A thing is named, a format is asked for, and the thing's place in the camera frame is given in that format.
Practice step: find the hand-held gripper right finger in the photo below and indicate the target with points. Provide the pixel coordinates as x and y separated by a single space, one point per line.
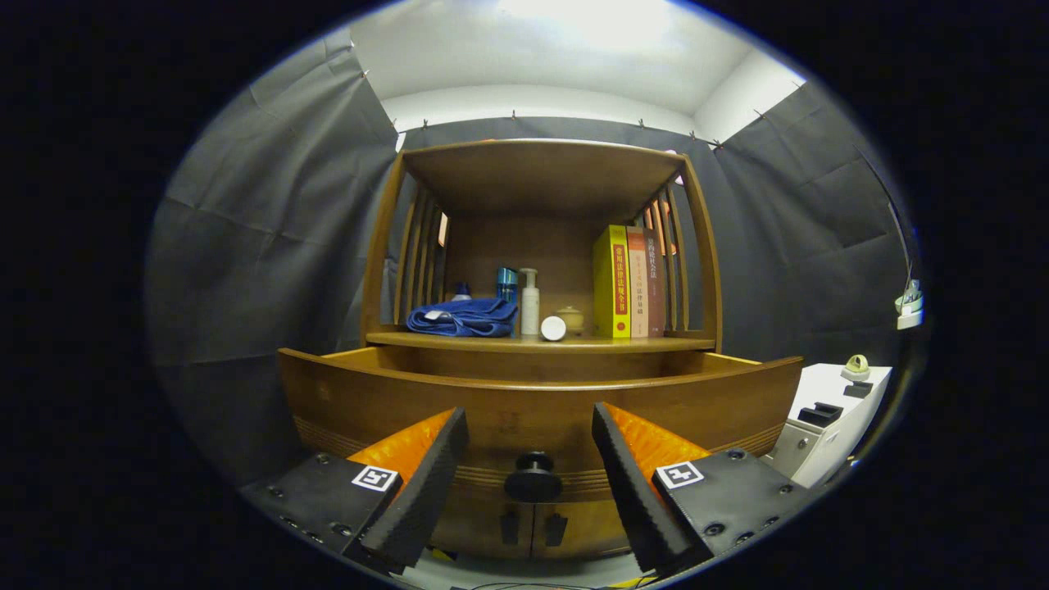
631 492

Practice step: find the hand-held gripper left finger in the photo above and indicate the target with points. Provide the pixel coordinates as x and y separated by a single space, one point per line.
426 492

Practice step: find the wooden drawer with black knob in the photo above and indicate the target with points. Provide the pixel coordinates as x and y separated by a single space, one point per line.
524 410

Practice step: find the small white round jar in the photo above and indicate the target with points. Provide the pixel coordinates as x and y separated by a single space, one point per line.
553 329

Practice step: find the white side cabinet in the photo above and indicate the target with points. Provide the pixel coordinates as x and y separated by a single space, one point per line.
828 442

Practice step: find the wooden cabinet with slatted shelf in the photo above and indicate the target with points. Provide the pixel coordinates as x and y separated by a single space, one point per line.
541 176

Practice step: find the folded blue towel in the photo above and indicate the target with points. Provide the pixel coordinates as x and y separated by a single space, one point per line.
463 318

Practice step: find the beige lidded teacup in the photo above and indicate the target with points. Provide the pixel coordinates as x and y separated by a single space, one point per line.
571 318

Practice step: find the black rectangular holder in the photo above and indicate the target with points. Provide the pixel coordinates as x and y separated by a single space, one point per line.
819 414

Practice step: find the orange book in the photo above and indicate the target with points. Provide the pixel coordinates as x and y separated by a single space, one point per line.
638 287

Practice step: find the thick yellow book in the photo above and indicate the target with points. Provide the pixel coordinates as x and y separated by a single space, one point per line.
609 287

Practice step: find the brown book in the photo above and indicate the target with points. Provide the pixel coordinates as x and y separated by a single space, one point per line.
656 287

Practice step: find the white pump bottle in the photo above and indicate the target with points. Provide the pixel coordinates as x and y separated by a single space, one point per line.
530 307

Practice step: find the blue cylindrical bottle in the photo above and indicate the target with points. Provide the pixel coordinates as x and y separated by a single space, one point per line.
507 283

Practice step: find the small black box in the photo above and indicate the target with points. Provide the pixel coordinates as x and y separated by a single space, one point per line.
858 390

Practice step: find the pale green tape dispenser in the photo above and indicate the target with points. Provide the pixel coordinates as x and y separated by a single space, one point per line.
856 369

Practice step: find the black backdrop cloth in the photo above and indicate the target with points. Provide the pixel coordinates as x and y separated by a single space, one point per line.
270 246

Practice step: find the white and green fixture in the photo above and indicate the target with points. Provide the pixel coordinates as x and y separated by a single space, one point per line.
910 307

